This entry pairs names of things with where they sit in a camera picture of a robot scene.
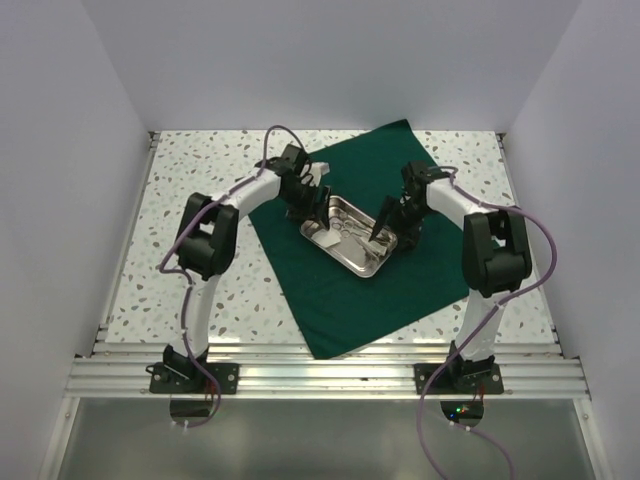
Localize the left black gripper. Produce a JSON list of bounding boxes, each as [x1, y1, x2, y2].
[[281, 182, 331, 230]]

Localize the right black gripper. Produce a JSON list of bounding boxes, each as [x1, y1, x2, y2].
[[372, 195, 434, 255]]

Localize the steel tweezers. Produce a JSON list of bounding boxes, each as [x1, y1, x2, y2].
[[357, 238, 389, 257]]

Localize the steel forceps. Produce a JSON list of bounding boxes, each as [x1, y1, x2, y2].
[[330, 216, 371, 239]]

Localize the stainless steel tray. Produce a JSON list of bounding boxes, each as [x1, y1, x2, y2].
[[300, 195, 398, 278]]

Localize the green surgical drape cloth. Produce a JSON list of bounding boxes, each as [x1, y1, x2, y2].
[[247, 118, 484, 360]]

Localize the steel scissors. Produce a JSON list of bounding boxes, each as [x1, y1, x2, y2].
[[341, 222, 389, 247]]

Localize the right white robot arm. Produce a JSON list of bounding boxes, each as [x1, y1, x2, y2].
[[369, 161, 532, 393]]

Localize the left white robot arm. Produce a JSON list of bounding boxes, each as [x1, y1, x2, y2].
[[160, 144, 331, 393]]

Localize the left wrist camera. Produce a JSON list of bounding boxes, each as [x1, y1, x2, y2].
[[310, 162, 330, 177]]

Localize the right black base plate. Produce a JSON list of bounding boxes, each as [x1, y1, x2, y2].
[[413, 363, 505, 395]]

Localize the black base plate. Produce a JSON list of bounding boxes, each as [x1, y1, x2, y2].
[[413, 363, 505, 395], [145, 362, 240, 395]]

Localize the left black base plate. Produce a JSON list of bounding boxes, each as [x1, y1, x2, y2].
[[145, 362, 240, 395]]

